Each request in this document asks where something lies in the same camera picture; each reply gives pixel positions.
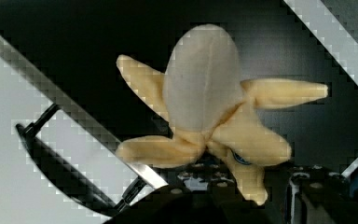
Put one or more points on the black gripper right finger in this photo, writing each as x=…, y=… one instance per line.
x=317, y=195

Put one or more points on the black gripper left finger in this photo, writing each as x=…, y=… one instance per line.
x=199, y=200

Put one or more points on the plush peeled banana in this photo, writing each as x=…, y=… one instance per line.
x=209, y=108

